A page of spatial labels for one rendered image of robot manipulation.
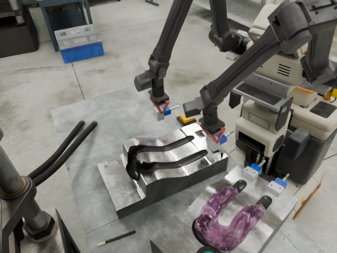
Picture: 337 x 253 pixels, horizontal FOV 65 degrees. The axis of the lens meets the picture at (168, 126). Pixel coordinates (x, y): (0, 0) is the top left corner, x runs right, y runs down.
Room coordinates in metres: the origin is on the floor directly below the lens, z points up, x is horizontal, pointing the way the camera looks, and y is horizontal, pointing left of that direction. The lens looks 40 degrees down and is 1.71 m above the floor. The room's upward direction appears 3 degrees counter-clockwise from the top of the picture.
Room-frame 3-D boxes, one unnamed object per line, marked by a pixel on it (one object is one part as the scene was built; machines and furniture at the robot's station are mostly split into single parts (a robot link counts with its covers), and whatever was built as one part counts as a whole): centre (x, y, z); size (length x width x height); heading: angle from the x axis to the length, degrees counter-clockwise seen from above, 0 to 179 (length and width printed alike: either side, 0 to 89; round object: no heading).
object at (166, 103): (1.01, 0.03, 0.99); 0.07 x 0.07 x 0.09; 25
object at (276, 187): (0.63, -0.43, 0.86); 0.13 x 0.05 x 0.05; 132
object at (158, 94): (1.02, 0.04, 1.06); 0.10 x 0.07 x 0.07; 25
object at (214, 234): (0.49, -0.19, 0.90); 0.26 x 0.18 x 0.08; 132
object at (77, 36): (3.86, 1.26, 0.28); 0.61 x 0.41 x 0.15; 112
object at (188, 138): (0.77, 0.02, 0.92); 0.35 x 0.16 x 0.09; 115
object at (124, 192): (0.77, 0.04, 0.87); 0.50 x 0.26 x 0.14; 115
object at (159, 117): (1.04, 0.00, 0.94); 0.13 x 0.05 x 0.05; 115
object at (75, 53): (3.86, 1.26, 0.11); 0.61 x 0.41 x 0.22; 112
